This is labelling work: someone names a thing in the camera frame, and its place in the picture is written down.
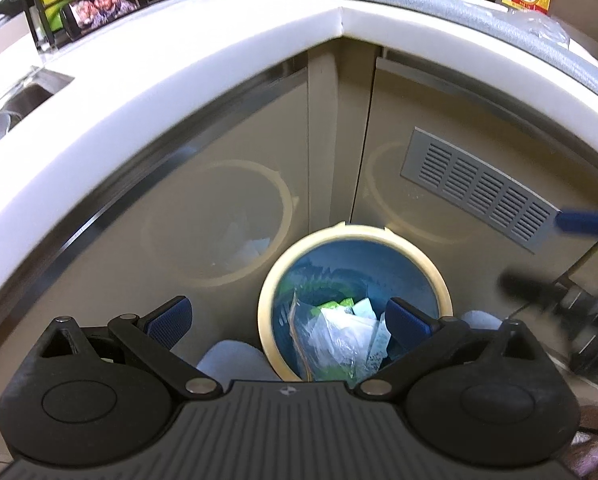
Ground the clear plastic bag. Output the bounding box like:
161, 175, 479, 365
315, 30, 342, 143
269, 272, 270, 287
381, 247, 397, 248
289, 295, 380, 383

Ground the grey counter mat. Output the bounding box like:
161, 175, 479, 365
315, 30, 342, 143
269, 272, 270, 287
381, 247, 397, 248
277, 0, 598, 113

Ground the clear plastic wrapper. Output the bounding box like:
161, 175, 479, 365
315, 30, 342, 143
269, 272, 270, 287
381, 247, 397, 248
509, 10, 572, 51

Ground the dark brown cloth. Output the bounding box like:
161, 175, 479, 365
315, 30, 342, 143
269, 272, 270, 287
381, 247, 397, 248
562, 404, 598, 480

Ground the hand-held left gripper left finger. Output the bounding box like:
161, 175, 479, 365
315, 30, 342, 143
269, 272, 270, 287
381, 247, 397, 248
39, 295, 224, 402

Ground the grey metal vent grille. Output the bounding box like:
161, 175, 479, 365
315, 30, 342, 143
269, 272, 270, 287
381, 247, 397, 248
400, 127, 562, 254

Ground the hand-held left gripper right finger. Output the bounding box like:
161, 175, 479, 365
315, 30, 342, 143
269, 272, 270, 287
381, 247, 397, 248
356, 298, 547, 402

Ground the cream round trash bin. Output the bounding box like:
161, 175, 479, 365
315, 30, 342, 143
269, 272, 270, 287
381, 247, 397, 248
257, 225, 452, 383

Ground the white receipt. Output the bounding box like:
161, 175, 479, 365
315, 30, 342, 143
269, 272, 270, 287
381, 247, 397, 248
369, 317, 393, 367

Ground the black wire rack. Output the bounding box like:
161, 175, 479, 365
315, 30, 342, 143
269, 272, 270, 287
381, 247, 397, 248
0, 0, 227, 53

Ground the grey slipper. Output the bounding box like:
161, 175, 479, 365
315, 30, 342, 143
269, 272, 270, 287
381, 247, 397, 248
197, 340, 276, 382
459, 310, 503, 332

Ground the steel sink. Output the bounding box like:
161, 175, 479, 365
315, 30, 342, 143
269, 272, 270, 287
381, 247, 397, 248
0, 67, 76, 161

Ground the black smartphone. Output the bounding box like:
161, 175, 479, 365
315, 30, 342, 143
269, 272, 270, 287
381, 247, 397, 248
60, 0, 148, 37

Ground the beige vented cabinet door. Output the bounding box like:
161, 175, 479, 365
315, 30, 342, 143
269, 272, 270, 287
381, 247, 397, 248
346, 55, 598, 391

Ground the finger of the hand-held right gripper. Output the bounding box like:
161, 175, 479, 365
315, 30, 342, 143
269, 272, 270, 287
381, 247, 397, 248
554, 208, 598, 236
499, 270, 567, 311

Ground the white paper sheet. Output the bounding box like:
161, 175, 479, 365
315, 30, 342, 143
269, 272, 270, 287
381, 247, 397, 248
351, 297, 380, 320

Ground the green snack wrapper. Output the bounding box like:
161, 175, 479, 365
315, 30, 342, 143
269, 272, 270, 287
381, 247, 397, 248
318, 296, 356, 312

